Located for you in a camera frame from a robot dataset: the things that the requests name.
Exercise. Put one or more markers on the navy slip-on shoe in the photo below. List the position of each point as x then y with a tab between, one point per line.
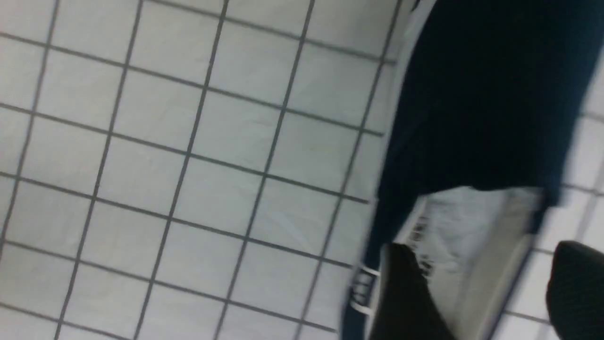
488	96

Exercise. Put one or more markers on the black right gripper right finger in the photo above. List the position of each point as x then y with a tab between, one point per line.
575	292

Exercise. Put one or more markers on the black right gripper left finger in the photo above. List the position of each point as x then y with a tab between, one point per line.
406	310

